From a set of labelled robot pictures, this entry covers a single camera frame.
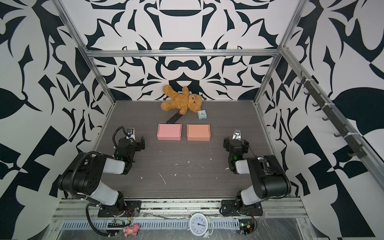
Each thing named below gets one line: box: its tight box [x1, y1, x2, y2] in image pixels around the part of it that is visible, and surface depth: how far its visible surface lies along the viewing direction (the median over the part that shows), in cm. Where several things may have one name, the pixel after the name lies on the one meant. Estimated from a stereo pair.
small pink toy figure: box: [123, 224, 140, 237], surface depth 69 cm
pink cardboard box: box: [156, 123, 182, 141], surface depth 101 cm
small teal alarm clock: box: [197, 109, 208, 120], surface depth 113 cm
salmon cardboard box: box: [186, 124, 211, 142], surface depth 101 cm
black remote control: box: [166, 111, 183, 124], surface depth 110 cm
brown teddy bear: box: [160, 84, 203, 115], surface depth 113 cm
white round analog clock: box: [187, 212, 214, 239], surface depth 70 cm
